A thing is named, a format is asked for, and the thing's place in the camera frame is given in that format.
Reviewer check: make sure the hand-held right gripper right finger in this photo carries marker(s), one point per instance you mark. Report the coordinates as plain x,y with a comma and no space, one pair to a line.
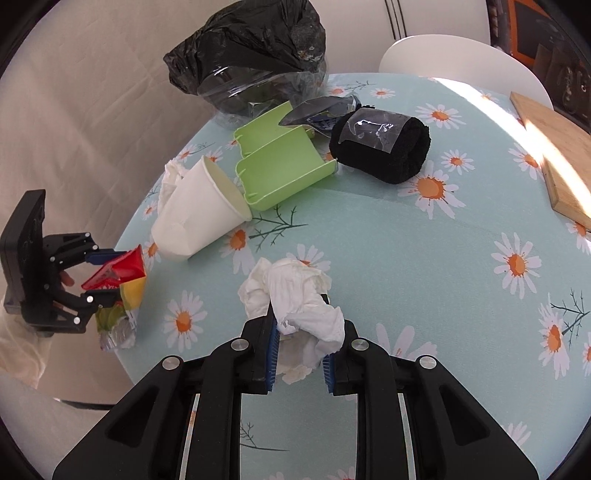
328,369

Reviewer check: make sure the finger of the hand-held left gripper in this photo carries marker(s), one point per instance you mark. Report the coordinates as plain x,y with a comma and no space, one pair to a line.
99,299
104,256

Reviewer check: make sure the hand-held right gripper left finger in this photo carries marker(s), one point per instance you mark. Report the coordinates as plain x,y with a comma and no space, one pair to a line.
272,360

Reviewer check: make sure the red yellow snack packet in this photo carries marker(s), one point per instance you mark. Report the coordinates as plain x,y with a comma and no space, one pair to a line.
129,272

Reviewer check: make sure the white tissue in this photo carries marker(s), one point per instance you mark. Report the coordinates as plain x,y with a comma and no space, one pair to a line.
295,295
173,177

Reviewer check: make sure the white paper cup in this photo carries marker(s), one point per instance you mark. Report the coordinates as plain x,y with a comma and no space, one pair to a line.
198,207

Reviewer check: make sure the green plastic tray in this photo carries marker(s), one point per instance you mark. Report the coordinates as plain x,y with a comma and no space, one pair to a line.
281,161

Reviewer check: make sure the black towel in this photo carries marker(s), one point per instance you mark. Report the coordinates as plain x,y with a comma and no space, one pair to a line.
406,152

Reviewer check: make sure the bin with black bag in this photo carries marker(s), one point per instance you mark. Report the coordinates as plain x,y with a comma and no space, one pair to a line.
249,46

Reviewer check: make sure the person's left hand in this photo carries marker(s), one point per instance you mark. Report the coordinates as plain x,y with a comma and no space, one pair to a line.
67,278

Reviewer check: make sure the beige curtain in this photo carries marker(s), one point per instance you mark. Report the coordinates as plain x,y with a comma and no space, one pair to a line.
92,92

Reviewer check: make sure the wooden cutting board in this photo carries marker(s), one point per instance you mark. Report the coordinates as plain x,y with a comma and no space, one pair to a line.
563,157

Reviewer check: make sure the white chair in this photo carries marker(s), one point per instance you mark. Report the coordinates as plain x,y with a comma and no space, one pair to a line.
461,60

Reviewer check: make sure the white refrigerator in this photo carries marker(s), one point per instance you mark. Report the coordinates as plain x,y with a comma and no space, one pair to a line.
438,18

